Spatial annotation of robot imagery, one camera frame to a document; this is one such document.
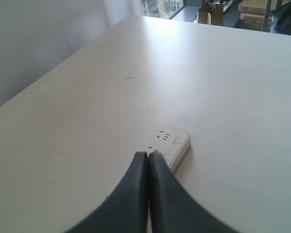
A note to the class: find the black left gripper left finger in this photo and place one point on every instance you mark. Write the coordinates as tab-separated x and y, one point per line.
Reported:
125	210

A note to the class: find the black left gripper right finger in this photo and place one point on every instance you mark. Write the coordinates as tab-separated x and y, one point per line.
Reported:
172	209

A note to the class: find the white five-outlet power strip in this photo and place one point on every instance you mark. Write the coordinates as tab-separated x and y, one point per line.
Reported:
172	142

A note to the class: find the brown cardboard box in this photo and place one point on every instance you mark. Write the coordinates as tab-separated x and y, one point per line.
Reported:
211	13

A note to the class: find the stacked flat cardboard boxes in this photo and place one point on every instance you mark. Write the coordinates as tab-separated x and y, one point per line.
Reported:
252	11

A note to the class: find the dark object top right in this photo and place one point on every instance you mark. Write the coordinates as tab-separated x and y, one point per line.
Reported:
282	17

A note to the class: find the grey metal post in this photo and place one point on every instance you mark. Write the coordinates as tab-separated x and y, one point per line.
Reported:
266	15

